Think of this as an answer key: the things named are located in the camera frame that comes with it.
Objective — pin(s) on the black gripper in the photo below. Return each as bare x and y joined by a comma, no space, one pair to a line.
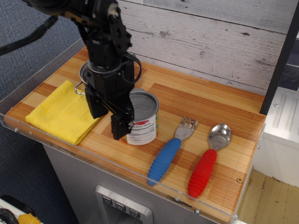
111,87

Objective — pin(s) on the toy food can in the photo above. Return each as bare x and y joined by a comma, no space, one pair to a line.
145,128

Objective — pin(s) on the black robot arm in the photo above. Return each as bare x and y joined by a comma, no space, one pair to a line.
100,26

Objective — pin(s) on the yellow folded cloth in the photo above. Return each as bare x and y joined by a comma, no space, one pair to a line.
63,114

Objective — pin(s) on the small steel pot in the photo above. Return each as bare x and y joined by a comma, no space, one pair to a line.
81,80

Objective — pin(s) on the clear acrylic table guard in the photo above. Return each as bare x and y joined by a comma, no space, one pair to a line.
179,95

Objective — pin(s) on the grey toy fridge cabinet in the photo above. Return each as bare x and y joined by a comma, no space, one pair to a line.
80,178

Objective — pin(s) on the silver dispenser button panel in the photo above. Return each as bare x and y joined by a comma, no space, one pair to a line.
118,209

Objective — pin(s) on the orange yellow object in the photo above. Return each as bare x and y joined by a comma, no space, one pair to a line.
28,219

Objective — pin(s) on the white black device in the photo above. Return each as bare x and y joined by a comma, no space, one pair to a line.
11,209

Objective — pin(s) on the white plastic unit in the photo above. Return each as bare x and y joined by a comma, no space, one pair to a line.
277,153

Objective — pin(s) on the blue handled fork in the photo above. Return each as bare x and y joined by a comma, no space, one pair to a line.
161,163

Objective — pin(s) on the red handled spoon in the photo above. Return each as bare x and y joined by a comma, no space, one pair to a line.
218,138

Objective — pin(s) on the dark right frame post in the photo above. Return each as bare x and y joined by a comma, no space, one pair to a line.
282,60

